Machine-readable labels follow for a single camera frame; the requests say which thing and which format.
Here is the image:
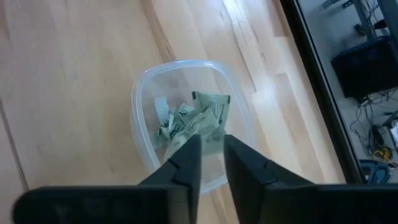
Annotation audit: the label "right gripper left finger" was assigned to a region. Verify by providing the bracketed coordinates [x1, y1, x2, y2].
[12, 134, 203, 224]

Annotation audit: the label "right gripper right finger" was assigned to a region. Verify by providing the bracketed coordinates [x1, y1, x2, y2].
[223, 134, 398, 224]

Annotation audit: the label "small clear plastic container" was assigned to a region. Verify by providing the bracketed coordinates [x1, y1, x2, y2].
[130, 59, 257, 195]

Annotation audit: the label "black equipment box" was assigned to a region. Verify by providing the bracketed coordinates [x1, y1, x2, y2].
[330, 35, 398, 100]

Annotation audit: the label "grey metal stand leg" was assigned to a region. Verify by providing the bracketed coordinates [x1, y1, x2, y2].
[322, 0, 379, 40]

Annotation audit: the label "blue cable coil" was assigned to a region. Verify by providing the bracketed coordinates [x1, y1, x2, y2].
[359, 158, 392, 184]

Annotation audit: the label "tangled black cables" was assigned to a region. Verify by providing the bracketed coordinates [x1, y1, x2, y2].
[349, 90, 398, 159]

